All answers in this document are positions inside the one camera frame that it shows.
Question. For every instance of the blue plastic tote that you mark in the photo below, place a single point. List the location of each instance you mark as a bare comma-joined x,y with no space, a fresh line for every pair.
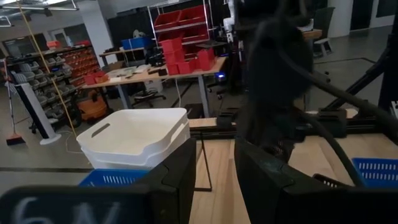
136,43

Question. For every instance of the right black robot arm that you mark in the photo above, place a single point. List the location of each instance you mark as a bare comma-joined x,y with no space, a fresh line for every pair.
280,62

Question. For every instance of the orange shop vacuum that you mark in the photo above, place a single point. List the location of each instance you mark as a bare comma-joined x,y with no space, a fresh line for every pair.
91,109

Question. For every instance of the parts bin storage rack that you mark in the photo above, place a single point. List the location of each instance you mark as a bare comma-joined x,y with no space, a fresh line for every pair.
62,68

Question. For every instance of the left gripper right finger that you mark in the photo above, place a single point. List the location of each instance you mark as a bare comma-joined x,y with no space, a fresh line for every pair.
295,205

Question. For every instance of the blue slotted plastic basket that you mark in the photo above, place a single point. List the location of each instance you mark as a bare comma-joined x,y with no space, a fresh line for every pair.
90,182
391,182

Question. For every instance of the grey chair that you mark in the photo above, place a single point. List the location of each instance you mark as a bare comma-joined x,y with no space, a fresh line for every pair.
323,21

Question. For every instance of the broom with red bristles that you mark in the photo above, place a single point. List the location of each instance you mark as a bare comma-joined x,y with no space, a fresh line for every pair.
15,140

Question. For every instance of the orange box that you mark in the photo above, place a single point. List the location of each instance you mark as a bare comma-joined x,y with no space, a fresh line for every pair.
53,44

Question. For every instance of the wooden work table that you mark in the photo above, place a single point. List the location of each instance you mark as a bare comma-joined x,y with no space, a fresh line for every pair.
140,76

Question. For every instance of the white tower fan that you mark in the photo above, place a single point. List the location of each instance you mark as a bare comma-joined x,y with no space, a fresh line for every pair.
34,112

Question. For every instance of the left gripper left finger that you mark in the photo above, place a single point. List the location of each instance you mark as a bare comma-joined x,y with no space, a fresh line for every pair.
124,205

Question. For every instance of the black office chair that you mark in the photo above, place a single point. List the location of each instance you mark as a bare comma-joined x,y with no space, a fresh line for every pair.
149,96

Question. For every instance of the black slotted plastic basket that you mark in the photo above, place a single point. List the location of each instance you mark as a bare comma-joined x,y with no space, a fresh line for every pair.
320,179

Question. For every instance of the red plastic storage bin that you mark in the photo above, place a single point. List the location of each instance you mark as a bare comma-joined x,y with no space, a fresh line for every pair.
206,59
192,15
94,78
168,19
171,53
196,34
186,67

